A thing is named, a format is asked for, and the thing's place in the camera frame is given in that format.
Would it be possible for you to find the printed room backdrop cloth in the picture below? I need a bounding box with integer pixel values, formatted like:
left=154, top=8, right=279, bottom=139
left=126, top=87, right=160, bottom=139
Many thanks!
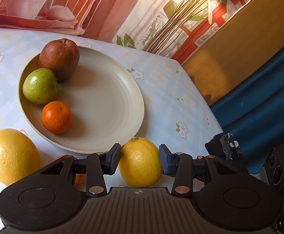
left=0, top=0, right=249, bottom=63

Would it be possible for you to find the right gloved hand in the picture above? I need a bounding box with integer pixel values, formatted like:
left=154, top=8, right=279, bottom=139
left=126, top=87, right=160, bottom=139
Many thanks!
left=205, top=133, right=243, bottom=162

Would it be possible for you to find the dark brownish red apple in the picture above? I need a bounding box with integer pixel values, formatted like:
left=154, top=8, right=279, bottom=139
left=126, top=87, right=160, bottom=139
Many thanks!
left=38, top=38, right=80, bottom=81

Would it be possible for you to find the green apple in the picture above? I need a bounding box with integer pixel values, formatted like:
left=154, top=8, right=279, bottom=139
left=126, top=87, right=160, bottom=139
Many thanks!
left=22, top=68, right=59, bottom=105

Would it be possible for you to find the blue curtain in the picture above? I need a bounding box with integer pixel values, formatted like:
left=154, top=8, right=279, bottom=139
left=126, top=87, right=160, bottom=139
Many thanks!
left=211, top=47, right=284, bottom=173

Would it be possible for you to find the large yellow orange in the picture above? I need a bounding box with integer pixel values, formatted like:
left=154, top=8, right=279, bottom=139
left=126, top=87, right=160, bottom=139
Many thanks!
left=0, top=128, right=41, bottom=186

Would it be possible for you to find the floral checked tablecloth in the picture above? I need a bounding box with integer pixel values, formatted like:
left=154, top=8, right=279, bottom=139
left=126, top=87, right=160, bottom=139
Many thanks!
left=0, top=29, right=221, bottom=163

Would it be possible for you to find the yellow lemon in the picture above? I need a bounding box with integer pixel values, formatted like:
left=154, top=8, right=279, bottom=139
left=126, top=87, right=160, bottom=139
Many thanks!
left=119, top=137, right=163, bottom=188

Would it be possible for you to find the small orange mandarin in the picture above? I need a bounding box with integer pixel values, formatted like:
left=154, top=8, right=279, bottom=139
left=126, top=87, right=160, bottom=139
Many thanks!
left=41, top=101, right=72, bottom=134

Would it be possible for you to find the wooden headboard panel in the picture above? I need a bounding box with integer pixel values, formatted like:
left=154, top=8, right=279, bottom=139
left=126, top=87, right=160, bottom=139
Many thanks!
left=183, top=0, right=284, bottom=105

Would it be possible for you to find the beige round plate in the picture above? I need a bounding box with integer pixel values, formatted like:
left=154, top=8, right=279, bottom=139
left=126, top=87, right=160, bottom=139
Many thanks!
left=18, top=47, right=145, bottom=154

